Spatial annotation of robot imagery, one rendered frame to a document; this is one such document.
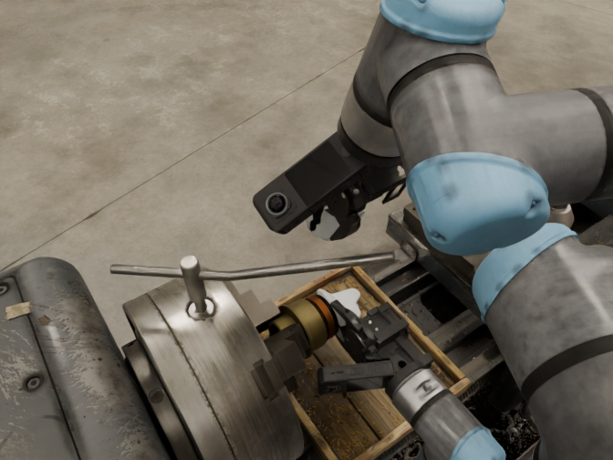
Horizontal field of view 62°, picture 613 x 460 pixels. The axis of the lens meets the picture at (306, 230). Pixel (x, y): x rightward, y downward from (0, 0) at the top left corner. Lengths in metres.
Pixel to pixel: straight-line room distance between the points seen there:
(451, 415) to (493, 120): 0.50
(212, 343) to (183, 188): 2.14
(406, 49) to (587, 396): 0.29
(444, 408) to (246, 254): 1.73
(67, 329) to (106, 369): 0.07
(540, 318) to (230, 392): 0.35
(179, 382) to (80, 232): 2.08
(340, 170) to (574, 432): 0.28
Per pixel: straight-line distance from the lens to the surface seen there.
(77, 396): 0.62
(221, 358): 0.64
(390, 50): 0.36
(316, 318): 0.79
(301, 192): 0.48
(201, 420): 0.64
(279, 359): 0.67
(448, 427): 0.74
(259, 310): 0.81
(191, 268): 0.60
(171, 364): 0.64
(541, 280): 0.49
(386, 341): 0.79
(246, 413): 0.65
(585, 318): 0.48
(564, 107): 0.35
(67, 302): 0.72
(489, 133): 0.31
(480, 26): 0.35
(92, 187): 2.89
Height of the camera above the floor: 1.77
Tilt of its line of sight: 46 degrees down
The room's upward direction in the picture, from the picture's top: straight up
